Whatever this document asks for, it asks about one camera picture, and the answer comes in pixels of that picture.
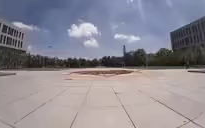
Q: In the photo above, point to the round brown planting bed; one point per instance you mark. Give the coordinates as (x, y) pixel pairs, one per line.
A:
(101, 72)

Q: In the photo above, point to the grey stone slab plaza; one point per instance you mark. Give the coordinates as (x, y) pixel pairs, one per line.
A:
(100, 100)

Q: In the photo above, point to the row of trees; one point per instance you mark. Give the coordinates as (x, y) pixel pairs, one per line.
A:
(73, 62)

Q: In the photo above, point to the pale building with dark windows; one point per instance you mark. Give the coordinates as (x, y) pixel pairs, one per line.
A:
(6, 35)

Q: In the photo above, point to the grey building with window rows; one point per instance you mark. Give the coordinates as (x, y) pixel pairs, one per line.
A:
(193, 33)

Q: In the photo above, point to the thin dark tower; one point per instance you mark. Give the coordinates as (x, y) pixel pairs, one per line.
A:
(124, 50)

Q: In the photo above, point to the low dark kerb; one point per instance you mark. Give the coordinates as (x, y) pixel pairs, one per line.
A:
(201, 71)
(0, 74)

